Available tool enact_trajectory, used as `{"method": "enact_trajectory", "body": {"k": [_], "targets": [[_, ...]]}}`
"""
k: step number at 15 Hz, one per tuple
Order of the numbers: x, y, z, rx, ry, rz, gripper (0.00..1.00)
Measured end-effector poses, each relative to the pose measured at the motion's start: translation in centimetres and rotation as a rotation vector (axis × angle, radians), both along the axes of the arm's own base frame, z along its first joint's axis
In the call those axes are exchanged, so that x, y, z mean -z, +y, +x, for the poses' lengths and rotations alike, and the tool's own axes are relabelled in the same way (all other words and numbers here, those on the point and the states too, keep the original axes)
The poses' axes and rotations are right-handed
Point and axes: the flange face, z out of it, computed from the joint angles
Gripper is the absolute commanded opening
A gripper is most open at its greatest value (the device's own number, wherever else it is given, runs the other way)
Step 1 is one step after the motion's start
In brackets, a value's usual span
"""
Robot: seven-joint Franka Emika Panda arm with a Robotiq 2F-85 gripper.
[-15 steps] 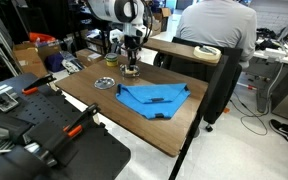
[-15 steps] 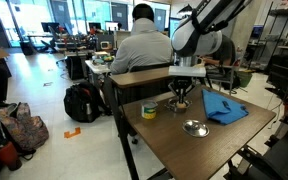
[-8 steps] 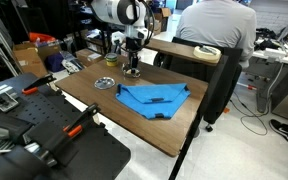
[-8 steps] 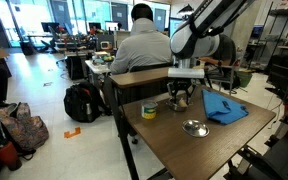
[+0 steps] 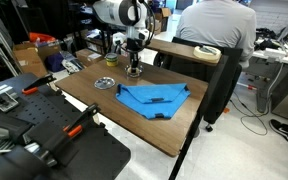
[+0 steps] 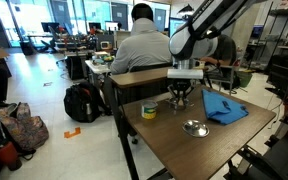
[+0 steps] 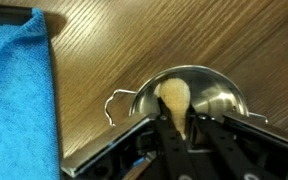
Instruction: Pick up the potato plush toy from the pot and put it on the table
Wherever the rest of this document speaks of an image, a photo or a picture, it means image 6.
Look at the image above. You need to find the red bucket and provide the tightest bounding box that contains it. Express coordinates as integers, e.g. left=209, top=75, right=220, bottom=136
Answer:
left=0, top=141, right=23, bottom=172

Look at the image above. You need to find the small white cluttered table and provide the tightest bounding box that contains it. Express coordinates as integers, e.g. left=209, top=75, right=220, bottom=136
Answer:
left=84, top=54, right=115, bottom=85

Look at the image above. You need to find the dark background monitor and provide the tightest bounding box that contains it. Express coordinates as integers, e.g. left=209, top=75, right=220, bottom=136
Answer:
left=40, top=21, right=61, bottom=34

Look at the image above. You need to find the grey hanging cable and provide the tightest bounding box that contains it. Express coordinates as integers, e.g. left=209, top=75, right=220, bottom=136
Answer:
left=267, top=64, right=288, bottom=130

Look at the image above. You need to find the brown wooden desk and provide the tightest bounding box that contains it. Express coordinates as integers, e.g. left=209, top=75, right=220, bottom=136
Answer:
left=108, top=64, right=214, bottom=116

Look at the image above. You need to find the floral patterned bag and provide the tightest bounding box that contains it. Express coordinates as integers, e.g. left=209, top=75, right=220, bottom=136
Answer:
left=0, top=102, right=50, bottom=155

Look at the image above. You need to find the black studio lamp shade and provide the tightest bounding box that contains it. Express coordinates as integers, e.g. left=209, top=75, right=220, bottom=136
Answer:
left=177, top=3, right=195, bottom=16

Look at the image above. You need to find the green bin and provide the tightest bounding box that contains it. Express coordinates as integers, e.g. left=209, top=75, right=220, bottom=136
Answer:
left=237, top=69, right=254, bottom=89

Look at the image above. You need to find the black robot stand frame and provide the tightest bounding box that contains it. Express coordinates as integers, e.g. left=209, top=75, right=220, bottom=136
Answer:
left=223, top=93, right=288, bottom=180

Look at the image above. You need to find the small metal pot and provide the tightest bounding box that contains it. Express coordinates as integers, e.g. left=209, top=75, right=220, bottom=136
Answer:
left=165, top=97, right=195, bottom=114

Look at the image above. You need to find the white wrist mounting plate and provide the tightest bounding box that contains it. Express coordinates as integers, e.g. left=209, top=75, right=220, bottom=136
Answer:
left=166, top=67, right=205, bottom=80

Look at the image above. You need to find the black backpack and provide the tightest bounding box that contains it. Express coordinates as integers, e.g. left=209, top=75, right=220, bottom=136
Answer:
left=63, top=81, right=104, bottom=124

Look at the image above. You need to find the black metal shelf rack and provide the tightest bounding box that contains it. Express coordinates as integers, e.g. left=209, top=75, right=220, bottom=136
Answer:
left=249, top=0, right=288, bottom=72

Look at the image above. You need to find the lit computer monitor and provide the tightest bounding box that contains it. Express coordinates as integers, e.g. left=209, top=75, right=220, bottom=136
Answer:
left=168, top=17, right=186, bottom=38

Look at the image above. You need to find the yellow green food can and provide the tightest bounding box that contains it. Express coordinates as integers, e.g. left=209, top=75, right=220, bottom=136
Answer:
left=141, top=100, right=159, bottom=120

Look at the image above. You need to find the blue folded cloth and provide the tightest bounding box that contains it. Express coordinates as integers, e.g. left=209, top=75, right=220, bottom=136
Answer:
left=201, top=88, right=250, bottom=126

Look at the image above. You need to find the person in grey sweater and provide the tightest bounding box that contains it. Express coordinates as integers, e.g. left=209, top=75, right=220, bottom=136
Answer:
left=109, top=2, right=174, bottom=75

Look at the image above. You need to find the person in dark shirt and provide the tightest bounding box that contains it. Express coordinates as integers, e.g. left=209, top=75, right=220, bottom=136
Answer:
left=199, top=33, right=237, bottom=78

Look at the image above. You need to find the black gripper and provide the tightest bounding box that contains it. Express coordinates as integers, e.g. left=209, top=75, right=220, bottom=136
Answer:
left=166, top=78, right=196, bottom=111

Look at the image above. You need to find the silver metal bowl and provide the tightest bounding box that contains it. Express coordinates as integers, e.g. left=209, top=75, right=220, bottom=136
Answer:
left=182, top=119, right=211, bottom=139

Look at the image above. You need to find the metal frame chair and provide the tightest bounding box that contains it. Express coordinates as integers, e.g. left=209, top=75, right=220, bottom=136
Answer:
left=209, top=59, right=242, bottom=96

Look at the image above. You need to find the black office chair backrest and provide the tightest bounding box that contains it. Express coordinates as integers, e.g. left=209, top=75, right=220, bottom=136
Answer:
left=129, top=61, right=174, bottom=73

